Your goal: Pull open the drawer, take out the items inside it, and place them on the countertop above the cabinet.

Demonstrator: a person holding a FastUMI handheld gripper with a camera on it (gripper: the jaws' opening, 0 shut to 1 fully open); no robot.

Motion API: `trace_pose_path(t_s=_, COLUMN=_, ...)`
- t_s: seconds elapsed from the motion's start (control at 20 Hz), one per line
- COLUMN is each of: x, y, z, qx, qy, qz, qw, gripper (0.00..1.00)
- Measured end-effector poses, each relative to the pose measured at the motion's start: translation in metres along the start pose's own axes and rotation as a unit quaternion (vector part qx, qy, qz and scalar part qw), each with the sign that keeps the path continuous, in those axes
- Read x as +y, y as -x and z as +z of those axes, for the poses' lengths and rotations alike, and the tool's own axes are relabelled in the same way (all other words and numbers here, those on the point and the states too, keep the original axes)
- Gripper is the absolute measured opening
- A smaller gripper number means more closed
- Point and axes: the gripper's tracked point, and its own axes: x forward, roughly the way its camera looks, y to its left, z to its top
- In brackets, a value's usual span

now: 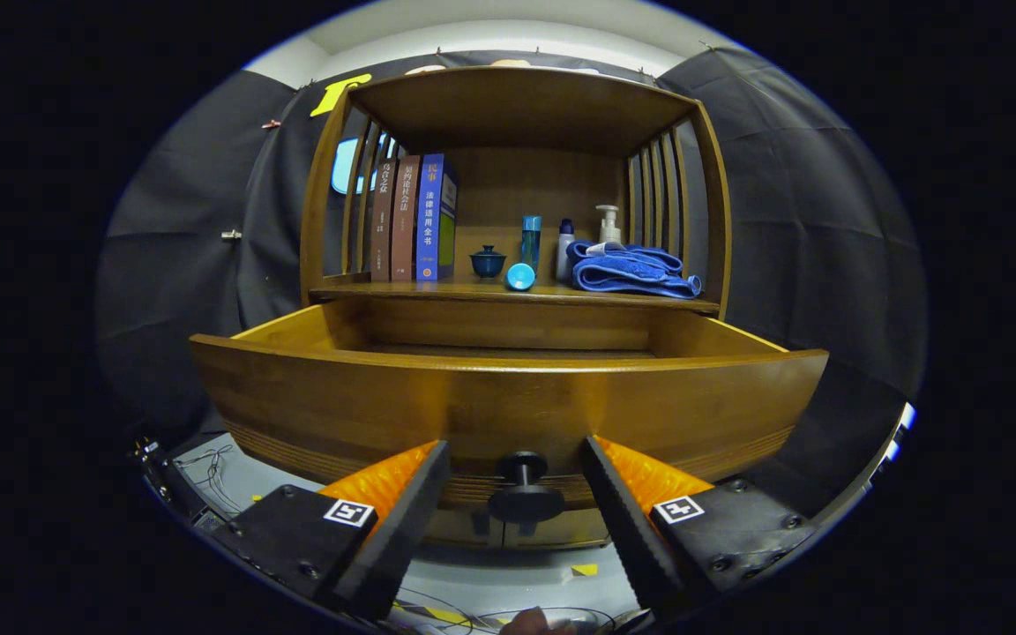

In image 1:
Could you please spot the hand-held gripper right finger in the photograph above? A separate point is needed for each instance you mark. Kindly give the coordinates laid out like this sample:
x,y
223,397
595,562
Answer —
x,y
631,529

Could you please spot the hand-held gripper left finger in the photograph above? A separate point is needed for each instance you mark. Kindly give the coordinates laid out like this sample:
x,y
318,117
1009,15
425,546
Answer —
x,y
402,529

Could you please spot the wooden drawer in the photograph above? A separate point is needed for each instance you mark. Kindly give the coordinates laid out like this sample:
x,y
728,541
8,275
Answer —
x,y
508,406

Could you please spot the blue cosmetic tube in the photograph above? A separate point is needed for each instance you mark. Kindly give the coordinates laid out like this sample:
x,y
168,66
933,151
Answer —
x,y
520,277

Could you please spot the wooden cabinet door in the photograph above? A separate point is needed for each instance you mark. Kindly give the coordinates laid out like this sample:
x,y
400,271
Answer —
x,y
455,529
578,529

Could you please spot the wooden countertop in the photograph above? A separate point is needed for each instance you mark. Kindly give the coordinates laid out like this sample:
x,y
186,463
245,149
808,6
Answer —
x,y
437,289

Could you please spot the wooden cabinet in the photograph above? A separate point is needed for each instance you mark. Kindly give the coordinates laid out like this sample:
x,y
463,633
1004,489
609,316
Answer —
x,y
526,185

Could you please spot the yellow floor tape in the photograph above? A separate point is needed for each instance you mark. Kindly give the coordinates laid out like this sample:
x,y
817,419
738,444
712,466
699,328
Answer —
x,y
584,570

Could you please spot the black floor device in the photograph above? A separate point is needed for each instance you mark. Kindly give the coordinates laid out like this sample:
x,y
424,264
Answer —
x,y
164,481

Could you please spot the blue folded towel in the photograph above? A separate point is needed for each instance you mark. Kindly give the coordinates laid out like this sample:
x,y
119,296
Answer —
x,y
631,273

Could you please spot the blue lidded teacup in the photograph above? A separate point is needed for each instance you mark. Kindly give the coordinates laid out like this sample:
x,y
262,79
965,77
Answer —
x,y
488,265

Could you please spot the white bottle blue cap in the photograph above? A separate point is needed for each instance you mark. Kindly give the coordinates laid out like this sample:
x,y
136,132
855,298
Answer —
x,y
564,251

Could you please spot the white pump bottle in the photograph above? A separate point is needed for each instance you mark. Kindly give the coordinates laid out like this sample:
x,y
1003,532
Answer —
x,y
609,231

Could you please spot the clear blue bottle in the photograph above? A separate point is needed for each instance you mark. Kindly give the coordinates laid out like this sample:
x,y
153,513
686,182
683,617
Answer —
x,y
531,242

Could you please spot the reddish brown book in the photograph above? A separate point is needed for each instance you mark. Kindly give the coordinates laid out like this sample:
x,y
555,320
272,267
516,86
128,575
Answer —
x,y
404,220

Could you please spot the dark brown book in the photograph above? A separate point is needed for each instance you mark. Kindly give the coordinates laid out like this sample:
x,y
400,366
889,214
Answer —
x,y
382,220

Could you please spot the blue book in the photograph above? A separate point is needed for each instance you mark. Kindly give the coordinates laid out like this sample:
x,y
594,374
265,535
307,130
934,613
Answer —
x,y
427,220

